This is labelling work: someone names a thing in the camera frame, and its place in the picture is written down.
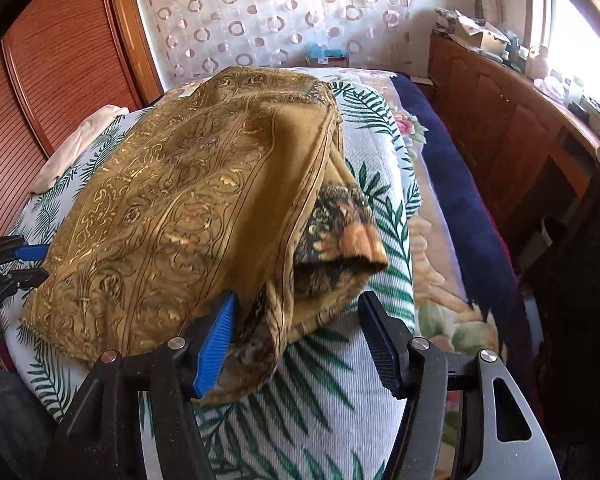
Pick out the red wooden wardrobe door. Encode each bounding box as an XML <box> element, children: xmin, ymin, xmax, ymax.
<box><xmin>0</xmin><ymin>0</ymin><xmax>163</xmax><ymax>235</ymax></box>

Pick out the circle patterned sheer curtain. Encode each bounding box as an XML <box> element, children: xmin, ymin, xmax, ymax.
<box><xmin>136</xmin><ymin>0</ymin><xmax>413</xmax><ymax>89</ymax></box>

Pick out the bright window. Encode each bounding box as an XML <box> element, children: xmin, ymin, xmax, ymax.
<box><xmin>527</xmin><ymin>0</ymin><xmax>600</xmax><ymax>104</ymax></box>

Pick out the cardboard box on cabinet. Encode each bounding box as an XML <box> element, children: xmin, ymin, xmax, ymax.
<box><xmin>453</xmin><ymin>11</ymin><xmax>510</xmax><ymax>56</ymax></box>

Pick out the dark blue blanket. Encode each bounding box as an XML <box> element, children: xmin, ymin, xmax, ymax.
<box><xmin>391</xmin><ymin>74</ymin><xmax>532</xmax><ymax>379</ymax></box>

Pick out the wooden sideboard cabinet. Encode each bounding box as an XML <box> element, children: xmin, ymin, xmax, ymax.
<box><xmin>427</xmin><ymin>32</ymin><xmax>600</xmax><ymax>271</ymax></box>

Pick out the floral bedspread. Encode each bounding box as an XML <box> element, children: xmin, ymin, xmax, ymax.
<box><xmin>316</xmin><ymin>68</ymin><xmax>500</xmax><ymax>470</ymax></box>

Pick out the golden patterned cloth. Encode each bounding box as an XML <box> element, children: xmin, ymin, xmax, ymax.
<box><xmin>22</xmin><ymin>67</ymin><xmax>388</xmax><ymax>405</ymax></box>

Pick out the blue tissue box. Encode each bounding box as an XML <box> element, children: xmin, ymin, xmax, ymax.
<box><xmin>306</xmin><ymin>42</ymin><xmax>349</xmax><ymax>67</ymax></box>

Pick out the beige pillow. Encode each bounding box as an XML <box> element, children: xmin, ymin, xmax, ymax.
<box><xmin>28</xmin><ymin>104</ymin><xmax>130</xmax><ymax>195</ymax></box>

